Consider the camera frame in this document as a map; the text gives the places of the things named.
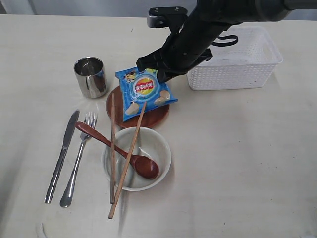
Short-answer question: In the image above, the brown round plate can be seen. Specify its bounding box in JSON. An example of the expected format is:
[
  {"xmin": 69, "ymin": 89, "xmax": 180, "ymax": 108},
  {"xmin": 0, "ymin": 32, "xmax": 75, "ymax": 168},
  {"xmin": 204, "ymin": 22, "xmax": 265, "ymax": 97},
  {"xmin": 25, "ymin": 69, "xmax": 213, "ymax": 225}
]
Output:
[{"xmin": 106, "ymin": 86, "xmax": 170, "ymax": 128}]

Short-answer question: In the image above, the silver metal fork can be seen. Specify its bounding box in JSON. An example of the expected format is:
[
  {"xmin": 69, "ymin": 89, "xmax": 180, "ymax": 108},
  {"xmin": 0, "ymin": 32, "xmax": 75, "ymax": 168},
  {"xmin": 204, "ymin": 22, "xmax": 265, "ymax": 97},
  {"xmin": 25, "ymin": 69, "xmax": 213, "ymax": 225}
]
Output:
[{"xmin": 59, "ymin": 112, "xmax": 98, "ymax": 208}]

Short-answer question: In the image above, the white perforated plastic basket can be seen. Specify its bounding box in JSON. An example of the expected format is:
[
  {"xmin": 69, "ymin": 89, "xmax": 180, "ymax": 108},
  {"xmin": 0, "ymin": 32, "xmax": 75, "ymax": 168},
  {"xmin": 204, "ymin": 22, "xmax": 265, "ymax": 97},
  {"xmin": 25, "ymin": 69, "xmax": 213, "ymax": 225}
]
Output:
[{"xmin": 187, "ymin": 26, "xmax": 283, "ymax": 90}]

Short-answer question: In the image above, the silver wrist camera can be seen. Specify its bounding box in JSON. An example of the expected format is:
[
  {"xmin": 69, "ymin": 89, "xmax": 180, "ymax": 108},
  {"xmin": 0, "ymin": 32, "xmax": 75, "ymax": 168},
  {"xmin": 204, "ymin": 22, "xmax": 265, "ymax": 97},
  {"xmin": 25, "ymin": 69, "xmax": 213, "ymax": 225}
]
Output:
[{"xmin": 147, "ymin": 6, "xmax": 188, "ymax": 34}]

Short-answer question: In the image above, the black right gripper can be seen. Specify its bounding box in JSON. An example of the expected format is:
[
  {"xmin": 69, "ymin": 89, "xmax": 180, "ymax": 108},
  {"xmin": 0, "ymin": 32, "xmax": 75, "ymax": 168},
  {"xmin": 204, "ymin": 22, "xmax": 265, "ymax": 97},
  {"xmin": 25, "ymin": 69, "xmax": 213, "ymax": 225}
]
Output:
[{"xmin": 136, "ymin": 34, "xmax": 212, "ymax": 83}]

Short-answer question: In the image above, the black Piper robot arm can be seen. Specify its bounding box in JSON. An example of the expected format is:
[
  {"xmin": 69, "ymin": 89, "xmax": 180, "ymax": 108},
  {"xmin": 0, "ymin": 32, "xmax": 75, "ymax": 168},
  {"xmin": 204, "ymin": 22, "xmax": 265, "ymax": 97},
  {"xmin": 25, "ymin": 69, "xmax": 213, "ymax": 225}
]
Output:
[{"xmin": 136, "ymin": 0, "xmax": 317, "ymax": 83}]

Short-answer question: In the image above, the silver table knife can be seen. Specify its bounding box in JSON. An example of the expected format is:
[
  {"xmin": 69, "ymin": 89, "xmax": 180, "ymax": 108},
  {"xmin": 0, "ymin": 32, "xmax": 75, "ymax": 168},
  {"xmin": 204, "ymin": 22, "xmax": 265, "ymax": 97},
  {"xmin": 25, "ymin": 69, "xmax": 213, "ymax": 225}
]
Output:
[{"xmin": 45, "ymin": 110, "xmax": 80, "ymax": 204}]

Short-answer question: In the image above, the brown wooden spoon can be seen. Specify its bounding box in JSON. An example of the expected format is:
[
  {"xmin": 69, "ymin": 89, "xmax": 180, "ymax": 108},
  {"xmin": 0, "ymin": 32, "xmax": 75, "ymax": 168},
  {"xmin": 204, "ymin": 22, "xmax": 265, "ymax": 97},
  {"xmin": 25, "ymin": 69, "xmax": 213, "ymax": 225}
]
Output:
[{"xmin": 75, "ymin": 121, "xmax": 160, "ymax": 179}]

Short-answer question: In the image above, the blue chips bag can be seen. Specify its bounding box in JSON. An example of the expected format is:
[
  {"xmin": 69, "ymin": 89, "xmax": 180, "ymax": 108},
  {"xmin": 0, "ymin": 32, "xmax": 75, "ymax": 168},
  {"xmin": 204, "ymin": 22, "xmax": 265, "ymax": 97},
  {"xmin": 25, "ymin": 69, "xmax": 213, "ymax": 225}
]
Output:
[{"xmin": 115, "ymin": 67, "xmax": 178, "ymax": 121}]

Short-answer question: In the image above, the white floral ceramic bowl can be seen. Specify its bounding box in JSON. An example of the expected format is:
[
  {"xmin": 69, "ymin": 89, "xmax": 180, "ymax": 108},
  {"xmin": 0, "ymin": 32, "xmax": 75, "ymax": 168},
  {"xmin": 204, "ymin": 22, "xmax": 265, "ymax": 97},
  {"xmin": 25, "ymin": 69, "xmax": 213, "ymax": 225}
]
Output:
[{"xmin": 102, "ymin": 127, "xmax": 172, "ymax": 191}]

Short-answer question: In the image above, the wooden chopstick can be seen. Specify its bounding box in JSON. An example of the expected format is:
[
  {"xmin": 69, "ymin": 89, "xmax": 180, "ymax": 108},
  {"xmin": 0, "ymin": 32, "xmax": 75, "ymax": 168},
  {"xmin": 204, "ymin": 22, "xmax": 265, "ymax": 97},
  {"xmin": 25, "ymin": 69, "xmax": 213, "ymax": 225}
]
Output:
[
  {"xmin": 108, "ymin": 102, "xmax": 147, "ymax": 219},
  {"xmin": 110, "ymin": 93, "xmax": 115, "ymax": 204}
]

